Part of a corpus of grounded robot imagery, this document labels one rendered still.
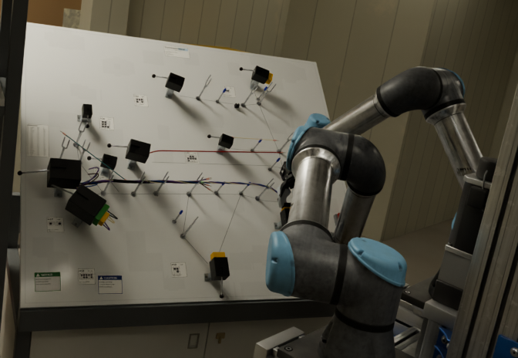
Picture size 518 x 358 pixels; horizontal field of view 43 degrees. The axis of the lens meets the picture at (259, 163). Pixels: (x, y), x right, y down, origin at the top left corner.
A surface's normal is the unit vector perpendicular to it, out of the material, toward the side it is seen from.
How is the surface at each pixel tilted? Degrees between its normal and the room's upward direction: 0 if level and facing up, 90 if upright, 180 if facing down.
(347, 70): 90
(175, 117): 45
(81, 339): 90
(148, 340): 90
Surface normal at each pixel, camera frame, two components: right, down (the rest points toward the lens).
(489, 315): -0.64, 0.07
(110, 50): 0.40, -0.47
